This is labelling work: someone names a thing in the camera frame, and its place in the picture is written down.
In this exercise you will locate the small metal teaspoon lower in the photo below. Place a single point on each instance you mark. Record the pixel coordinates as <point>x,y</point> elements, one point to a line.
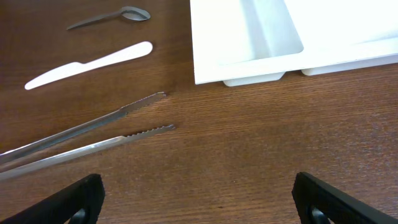
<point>129,12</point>

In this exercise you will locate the pink plastic knife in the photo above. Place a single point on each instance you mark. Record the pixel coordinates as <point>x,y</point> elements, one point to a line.
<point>129,53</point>

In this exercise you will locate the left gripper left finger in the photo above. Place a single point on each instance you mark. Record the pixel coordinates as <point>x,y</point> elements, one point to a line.
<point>80,202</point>

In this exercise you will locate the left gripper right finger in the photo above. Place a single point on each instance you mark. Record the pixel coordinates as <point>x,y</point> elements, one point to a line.
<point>319,202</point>

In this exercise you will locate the white plastic cutlery tray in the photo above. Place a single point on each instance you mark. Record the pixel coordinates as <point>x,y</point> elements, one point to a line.
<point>241,42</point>

